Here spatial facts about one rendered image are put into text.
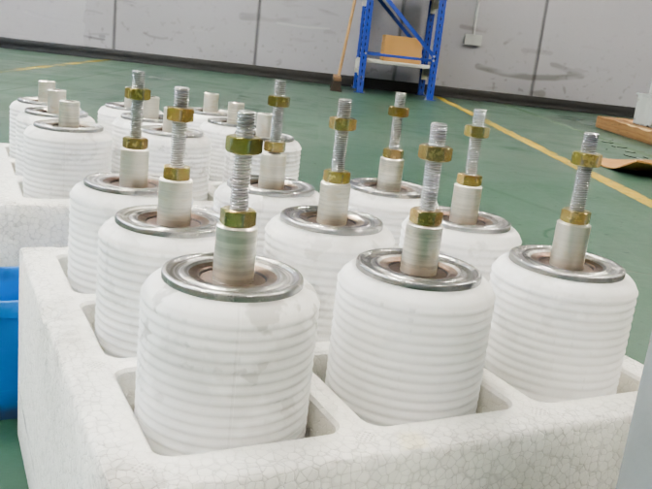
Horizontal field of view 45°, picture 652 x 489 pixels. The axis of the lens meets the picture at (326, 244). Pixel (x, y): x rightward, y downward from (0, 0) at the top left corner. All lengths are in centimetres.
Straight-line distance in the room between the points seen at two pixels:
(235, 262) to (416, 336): 11
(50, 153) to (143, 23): 614
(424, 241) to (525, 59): 666
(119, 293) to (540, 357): 27
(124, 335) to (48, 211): 38
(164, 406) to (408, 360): 14
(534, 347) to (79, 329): 29
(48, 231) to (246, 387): 52
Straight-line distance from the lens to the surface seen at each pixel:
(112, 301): 52
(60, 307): 58
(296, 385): 42
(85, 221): 62
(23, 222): 88
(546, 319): 51
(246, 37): 690
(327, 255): 53
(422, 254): 46
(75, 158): 90
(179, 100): 51
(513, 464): 47
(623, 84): 738
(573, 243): 54
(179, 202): 52
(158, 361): 41
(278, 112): 66
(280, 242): 54
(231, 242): 41
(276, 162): 66
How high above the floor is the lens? 38
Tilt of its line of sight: 15 degrees down
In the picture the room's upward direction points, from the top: 6 degrees clockwise
